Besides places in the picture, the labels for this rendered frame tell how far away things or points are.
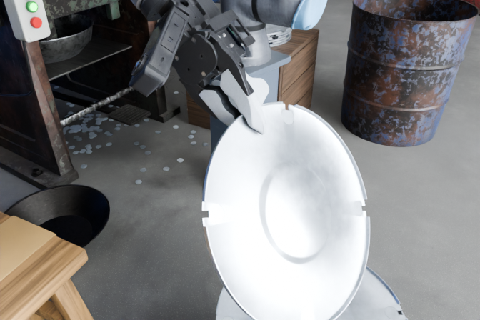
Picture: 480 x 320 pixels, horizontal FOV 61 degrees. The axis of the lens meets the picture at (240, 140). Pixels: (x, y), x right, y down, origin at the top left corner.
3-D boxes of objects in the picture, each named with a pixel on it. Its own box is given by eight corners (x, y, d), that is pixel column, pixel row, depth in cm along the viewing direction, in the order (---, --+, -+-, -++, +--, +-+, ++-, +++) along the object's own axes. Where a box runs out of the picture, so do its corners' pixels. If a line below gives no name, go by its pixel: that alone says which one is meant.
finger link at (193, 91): (239, 103, 51) (198, 46, 50) (232, 109, 50) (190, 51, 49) (218, 118, 55) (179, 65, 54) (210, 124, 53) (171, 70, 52)
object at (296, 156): (351, 116, 65) (356, 115, 64) (378, 310, 58) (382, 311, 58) (195, 88, 47) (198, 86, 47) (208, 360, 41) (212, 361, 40)
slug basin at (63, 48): (117, 47, 155) (113, 21, 150) (38, 78, 131) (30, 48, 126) (60, 32, 170) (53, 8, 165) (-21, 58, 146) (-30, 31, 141)
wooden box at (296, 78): (311, 106, 180) (319, 29, 161) (276, 148, 152) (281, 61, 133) (232, 88, 196) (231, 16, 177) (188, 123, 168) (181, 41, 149)
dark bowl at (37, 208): (136, 225, 119) (132, 207, 115) (46, 301, 98) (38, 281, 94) (68, 190, 132) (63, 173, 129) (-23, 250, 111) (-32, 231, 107)
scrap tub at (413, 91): (449, 113, 175) (486, -1, 149) (430, 162, 145) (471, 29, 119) (354, 91, 194) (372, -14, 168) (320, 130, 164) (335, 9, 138)
